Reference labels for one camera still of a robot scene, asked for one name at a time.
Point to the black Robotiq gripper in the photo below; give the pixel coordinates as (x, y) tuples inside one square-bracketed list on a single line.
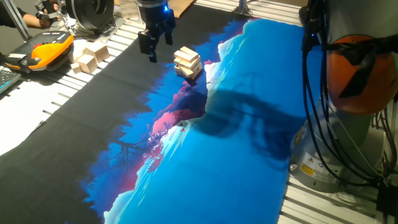
[(157, 17)]

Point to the person's forearm black sleeve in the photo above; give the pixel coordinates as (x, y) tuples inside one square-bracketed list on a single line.
[(18, 19)]

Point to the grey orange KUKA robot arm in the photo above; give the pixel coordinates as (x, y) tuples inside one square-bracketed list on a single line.
[(373, 90)]

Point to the wooden Jenga block tower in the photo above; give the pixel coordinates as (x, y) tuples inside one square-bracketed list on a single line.
[(188, 63)]

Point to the person's hand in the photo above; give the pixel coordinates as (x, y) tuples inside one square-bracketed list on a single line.
[(46, 23)]

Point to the flat cardboard sheet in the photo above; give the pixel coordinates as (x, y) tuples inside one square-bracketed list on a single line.
[(182, 6)]

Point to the translucent beige container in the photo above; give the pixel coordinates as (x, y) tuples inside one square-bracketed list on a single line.
[(128, 8)]

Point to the large wooden cube block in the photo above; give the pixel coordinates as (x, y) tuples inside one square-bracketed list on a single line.
[(98, 51)]

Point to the black round spool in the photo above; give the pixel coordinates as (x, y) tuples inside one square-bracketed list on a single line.
[(90, 12)]

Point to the medium wooden cube block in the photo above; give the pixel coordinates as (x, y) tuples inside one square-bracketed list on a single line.
[(87, 63)]

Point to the pale wooden block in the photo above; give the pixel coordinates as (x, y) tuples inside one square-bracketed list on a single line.
[(77, 49)]

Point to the small wooden block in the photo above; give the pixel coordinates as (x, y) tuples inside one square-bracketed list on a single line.
[(76, 68)]

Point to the orange black teach pendant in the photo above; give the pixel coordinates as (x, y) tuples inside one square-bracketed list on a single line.
[(46, 51)]

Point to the blue landscape print cloth mat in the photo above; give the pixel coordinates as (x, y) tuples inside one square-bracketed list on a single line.
[(217, 171)]

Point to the black computer keyboard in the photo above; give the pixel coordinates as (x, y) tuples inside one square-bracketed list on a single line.
[(7, 79)]

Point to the aluminium post with foot bracket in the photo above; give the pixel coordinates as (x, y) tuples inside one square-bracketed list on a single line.
[(242, 7)]

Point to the slanted aluminium frame post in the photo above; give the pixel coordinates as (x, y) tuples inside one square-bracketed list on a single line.
[(15, 18)]

